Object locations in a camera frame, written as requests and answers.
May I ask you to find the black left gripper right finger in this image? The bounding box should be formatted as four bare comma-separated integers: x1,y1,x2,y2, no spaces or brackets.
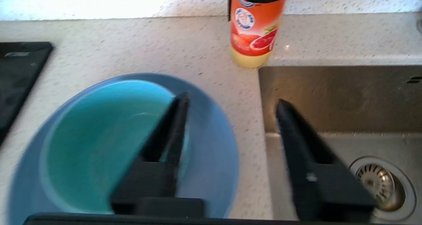
275,99,376,222

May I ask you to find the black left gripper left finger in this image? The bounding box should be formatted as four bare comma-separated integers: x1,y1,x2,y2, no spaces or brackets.
110,93,205,216

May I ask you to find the orange dish soap bottle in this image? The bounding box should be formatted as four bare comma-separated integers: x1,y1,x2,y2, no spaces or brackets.
227,0,294,68

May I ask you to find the stainless steel sink basin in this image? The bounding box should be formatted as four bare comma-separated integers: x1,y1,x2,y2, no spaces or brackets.
258,65,422,225

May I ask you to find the blue plate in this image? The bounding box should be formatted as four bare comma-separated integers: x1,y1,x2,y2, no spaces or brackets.
7,73,239,225

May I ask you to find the round metal drain strainer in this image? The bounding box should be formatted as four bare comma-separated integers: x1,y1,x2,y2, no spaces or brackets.
349,156,417,223

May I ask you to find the teal bowl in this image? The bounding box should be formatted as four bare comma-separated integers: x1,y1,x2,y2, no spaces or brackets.
40,79,190,215

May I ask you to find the black glass cooktop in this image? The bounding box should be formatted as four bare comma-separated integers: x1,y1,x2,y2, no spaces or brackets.
0,42,54,143

